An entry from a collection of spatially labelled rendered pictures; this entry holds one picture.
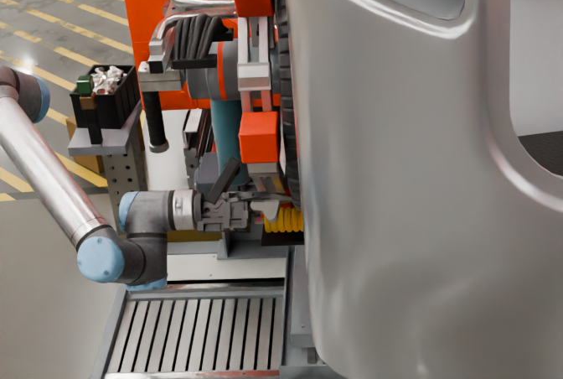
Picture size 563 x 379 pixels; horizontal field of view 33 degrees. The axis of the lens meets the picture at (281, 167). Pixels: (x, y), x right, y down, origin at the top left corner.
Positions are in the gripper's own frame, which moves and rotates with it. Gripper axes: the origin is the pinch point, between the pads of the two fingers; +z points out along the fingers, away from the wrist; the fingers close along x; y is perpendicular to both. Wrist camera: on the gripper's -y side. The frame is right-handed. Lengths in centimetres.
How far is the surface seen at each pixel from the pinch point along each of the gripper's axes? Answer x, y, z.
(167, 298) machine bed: -66, 15, -40
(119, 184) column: -86, -23, -60
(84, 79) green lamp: -40, -43, -59
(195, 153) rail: -75, -30, -34
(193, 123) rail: -74, -39, -34
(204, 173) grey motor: -50, -17, -27
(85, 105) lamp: -44, -37, -59
